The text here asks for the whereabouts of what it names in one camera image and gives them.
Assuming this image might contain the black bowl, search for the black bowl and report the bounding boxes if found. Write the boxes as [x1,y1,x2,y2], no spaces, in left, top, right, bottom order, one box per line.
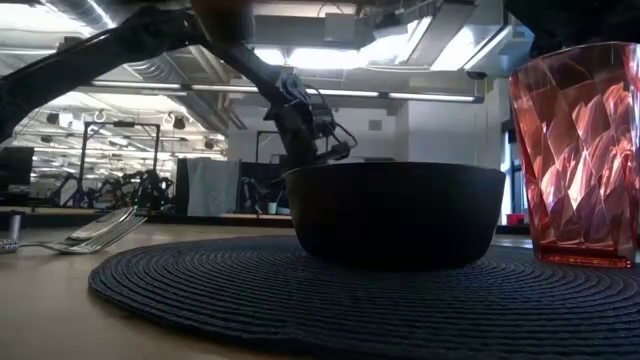
[283,160,508,272]

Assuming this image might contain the black background robot arms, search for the black background robot arms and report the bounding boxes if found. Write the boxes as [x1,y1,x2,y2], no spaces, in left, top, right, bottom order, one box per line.
[49,168,175,212]

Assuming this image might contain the dark woven round placemat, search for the dark woven round placemat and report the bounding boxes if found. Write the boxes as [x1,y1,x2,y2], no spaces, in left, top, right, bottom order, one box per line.
[88,234,640,360]

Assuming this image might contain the grey hanging cloth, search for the grey hanging cloth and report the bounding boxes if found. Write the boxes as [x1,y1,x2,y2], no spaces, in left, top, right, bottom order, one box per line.
[186,158,242,218]

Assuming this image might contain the dark background monitor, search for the dark background monitor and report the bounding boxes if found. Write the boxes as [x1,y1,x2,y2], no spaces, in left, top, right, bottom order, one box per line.
[0,145,36,187]

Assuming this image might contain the pink faceted plastic cup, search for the pink faceted plastic cup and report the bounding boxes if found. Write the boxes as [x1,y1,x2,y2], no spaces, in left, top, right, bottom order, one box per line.
[508,41,640,270]

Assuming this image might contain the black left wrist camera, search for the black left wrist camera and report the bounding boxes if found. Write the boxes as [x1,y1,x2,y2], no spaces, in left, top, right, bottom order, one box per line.
[308,102,336,138]

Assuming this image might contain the long ceiling light strip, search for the long ceiling light strip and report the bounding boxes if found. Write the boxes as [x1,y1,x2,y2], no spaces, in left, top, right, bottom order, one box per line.
[387,91,485,104]

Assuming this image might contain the black background frame stand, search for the black background frame stand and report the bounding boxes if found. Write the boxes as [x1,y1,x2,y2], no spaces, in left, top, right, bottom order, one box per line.
[77,120,162,209]

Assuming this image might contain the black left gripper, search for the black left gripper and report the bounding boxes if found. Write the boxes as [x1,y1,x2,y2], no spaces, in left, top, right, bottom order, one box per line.
[272,102,352,169]

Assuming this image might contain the silver fork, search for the silver fork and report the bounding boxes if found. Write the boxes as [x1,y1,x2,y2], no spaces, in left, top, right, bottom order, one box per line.
[0,214,149,256]

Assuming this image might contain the metal table post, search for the metal table post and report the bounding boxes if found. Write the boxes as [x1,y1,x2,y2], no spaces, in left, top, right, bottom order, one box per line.
[6,209,24,244]

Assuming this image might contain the black sleeved arm cable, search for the black sleeved arm cable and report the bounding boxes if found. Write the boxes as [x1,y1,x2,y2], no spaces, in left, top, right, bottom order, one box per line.
[305,84,359,151]

